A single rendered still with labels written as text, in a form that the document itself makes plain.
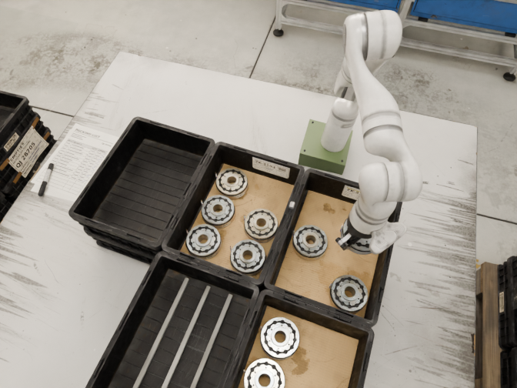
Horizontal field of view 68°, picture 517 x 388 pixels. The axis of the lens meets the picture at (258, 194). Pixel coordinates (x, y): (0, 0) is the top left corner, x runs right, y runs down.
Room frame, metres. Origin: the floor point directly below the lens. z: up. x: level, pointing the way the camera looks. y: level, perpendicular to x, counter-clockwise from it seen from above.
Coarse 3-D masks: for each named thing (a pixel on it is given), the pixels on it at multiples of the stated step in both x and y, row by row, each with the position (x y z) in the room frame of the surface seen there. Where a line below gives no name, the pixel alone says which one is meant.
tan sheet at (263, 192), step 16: (256, 176) 0.69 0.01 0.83; (256, 192) 0.63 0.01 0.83; (272, 192) 0.63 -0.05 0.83; (288, 192) 0.63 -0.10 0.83; (240, 208) 0.57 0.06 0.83; (256, 208) 0.58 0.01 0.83; (272, 208) 0.58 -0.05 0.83; (240, 224) 0.52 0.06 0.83; (224, 240) 0.46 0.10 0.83; (240, 240) 0.46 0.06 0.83; (272, 240) 0.46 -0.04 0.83; (224, 256) 0.41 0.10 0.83
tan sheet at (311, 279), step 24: (312, 192) 0.63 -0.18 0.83; (312, 216) 0.54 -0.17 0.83; (336, 216) 0.54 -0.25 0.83; (288, 264) 0.39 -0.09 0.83; (312, 264) 0.39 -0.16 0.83; (336, 264) 0.39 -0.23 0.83; (360, 264) 0.39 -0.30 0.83; (288, 288) 0.32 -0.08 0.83; (312, 288) 0.32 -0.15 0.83; (360, 312) 0.25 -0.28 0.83
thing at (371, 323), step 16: (304, 176) 0.63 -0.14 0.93; (336, 176) 0.63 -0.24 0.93; (400, 208) 0.52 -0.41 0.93; (288, 224) 0.48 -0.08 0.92; (272, 272) 0.33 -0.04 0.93; (384, 272) 0.33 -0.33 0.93; (272, 288) 0.29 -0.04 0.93; (384, 288) 0.29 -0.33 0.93; (320, 304) 0.25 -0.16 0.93; (368, 320) 0.21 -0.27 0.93
